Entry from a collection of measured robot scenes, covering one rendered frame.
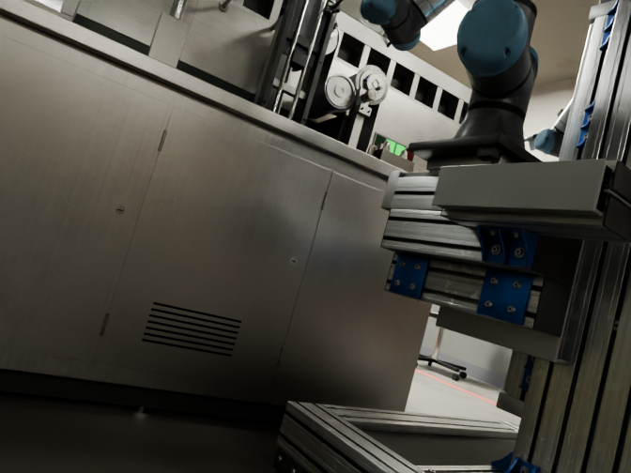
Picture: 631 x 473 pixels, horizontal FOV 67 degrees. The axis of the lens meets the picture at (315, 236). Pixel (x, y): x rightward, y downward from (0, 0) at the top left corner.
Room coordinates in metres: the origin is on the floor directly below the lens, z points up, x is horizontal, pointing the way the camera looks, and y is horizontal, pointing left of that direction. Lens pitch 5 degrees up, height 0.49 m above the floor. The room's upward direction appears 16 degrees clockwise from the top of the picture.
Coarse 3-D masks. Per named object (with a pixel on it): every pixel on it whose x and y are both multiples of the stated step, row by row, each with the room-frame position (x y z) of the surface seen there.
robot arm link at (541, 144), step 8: (568, 104) 1.42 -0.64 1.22; (568, 112) 1.41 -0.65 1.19; (560, 120) 1.44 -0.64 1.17; (552, 128) 1.47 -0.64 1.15; (560, 128) 1.44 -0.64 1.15; (536, 136) 1.51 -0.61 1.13; (544, 136) 1.47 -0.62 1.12; (552, 136) 1.45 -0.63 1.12; (560, 136) 1.45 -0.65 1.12; (536, 144) 1.50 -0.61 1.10; (544, 144) 1.46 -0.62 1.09; (552, 144) 1.46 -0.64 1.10; (560, 144) 1.46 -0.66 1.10; (544, 152) 1.50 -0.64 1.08; (552, 152) 1.48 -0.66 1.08
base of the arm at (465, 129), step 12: (468, 108) 0.96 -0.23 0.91; (480, 108) 0.92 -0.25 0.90; (492, 108) 0.90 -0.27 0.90; (504, 108) 0.90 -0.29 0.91; (516, 108) 0.90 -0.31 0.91; (468, 120) 0.93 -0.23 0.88; (480, 120) 0.91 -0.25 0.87; (492, 120) 0.89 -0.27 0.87; (504, 120) 0.89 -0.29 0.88; (516, 120) 0.90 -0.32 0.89; (456, 132) 0.94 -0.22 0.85; (468, 132) 0.91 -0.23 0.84; (480, 132) 0.89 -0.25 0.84; (492, 132) 0.90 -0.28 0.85; (504, 132) 0.88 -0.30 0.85; (516, 132) 0.90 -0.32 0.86
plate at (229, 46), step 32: (96, 0) 1.60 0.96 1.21; (128, 0) 1.64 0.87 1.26; (160, 0) 1.69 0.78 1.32; (192, 0) 1.73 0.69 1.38; (224, 0) 1.79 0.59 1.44; (128, 32) 1.65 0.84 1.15; (192, 32) 1.75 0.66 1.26; (224, 32) 1.80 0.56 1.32; (256, 32) 1.86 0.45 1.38; (192, 64) 1.77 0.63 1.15; (224, 64) 1.82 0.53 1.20; (256, 64) 1.87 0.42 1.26; (288, 96) 1.95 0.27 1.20; (384, 128) 2.18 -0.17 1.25; (416, 128) 2.26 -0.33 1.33; (448, 128) 2.35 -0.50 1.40; (416, 160) 2.28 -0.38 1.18
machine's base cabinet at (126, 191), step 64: (0, 64) 1.03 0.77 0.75; (64, 64) 1.08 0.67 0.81; (0, 128) 1.04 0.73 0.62; (64, 128) 1.10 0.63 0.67; (128, 128) 1.16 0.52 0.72; (192, 128) 1.22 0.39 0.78; (256, 128) 1.30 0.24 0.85; (0, 192) 1.06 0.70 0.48; (64, 192) 1.12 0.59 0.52; (128, 192) 1.18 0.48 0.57; (192, 192) 1.25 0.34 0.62; (256, 192) 1.32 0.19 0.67; (320, 192) 1.41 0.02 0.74; (384, 192) 1.51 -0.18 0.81; (0, 256) 1.08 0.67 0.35; (64, 256) 1.14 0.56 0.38; (128, 256) 1.20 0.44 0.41; (192, 256) 1.27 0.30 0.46; (256, 256) 1.35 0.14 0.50; (320, 256) 1.44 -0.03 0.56; (384, 256) 1.54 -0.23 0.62; (0, 320) 1.10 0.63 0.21; (64, 320) 1.16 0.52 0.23; (128, 320) 1.22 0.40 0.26; (192, 320) 1.29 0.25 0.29; (256, 320) 1.37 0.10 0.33; (320, 320) 1.47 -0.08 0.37; (384, 320) 1.57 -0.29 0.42; (0, 384) 1.15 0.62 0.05; (64, 384) 1.21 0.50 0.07; (128, 384) 1.24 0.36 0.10; (192, 384) 1.32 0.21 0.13; (256, 384) 1.40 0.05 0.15; (320, 384) 1.49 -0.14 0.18; (384, 384) 1.60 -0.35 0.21
